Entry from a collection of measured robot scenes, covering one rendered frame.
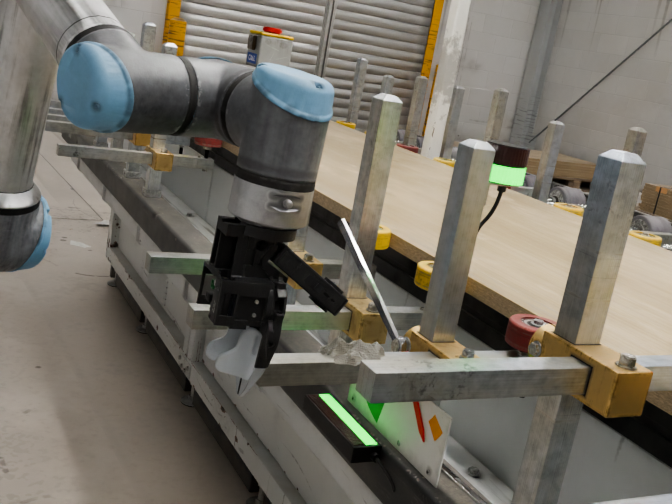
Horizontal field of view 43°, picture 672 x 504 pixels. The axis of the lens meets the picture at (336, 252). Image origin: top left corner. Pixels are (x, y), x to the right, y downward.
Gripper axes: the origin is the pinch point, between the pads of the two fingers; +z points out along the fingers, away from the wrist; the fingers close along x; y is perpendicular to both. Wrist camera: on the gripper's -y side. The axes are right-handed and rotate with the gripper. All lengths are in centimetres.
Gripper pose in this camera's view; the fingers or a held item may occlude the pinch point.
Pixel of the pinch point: (248, 385)
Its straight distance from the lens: 103.7
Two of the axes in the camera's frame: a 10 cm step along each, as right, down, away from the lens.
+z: -2.2, 9.5, 2.3
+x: 4.2, 3.0, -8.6
